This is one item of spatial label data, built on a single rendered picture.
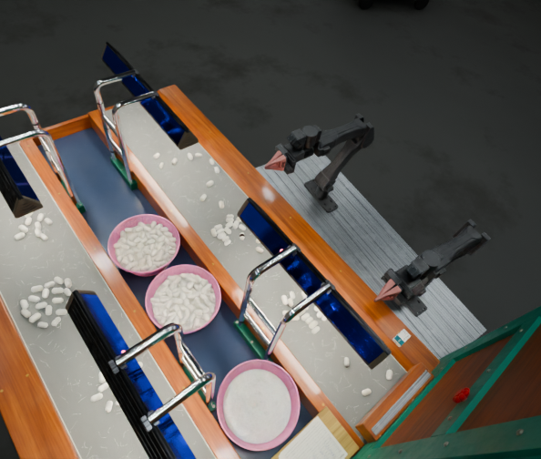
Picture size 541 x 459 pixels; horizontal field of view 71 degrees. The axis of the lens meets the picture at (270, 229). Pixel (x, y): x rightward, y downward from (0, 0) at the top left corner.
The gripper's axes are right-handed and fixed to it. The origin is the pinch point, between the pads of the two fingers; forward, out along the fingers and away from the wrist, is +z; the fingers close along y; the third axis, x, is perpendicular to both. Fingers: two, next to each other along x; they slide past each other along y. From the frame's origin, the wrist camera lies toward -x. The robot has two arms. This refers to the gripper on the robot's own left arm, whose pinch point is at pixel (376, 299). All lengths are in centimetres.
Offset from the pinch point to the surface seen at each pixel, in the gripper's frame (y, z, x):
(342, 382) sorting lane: 12.7, 11.8, 32.4
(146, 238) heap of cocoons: -72, 46, 31
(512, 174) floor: -37, -251, 113
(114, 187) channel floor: -108, 46, 38
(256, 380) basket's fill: -3.7, 36.8, 32.6
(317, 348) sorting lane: -1.1, 12.5, 32.4
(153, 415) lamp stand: -5, 67, -7
